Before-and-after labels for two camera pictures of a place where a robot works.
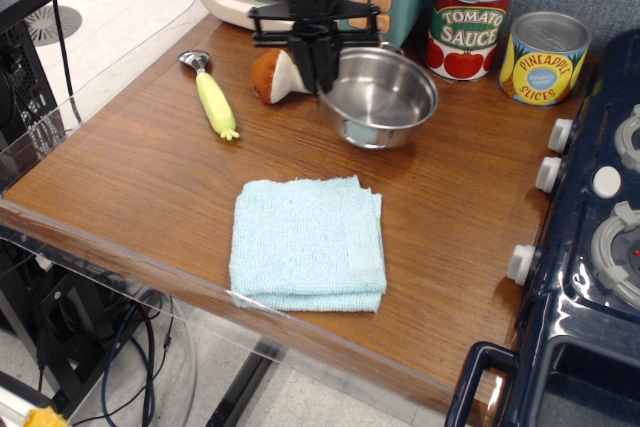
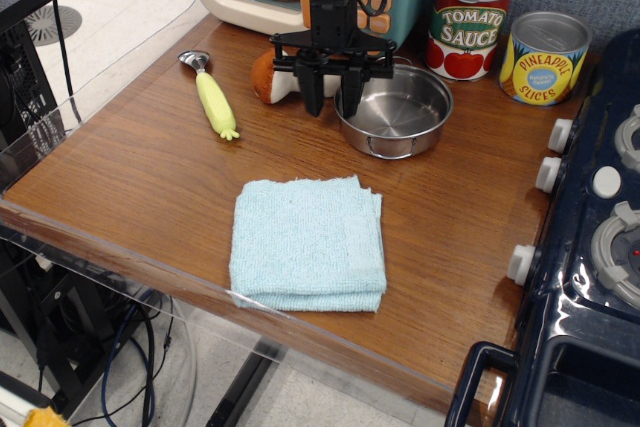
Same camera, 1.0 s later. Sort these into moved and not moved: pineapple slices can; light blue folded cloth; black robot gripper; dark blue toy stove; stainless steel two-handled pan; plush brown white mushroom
Moved: black robot gripper; stainless steel two-handled pan
Not moved: dark blue toy stove; pineapple slices can; plush brown white mushroom; light blue folded cloth
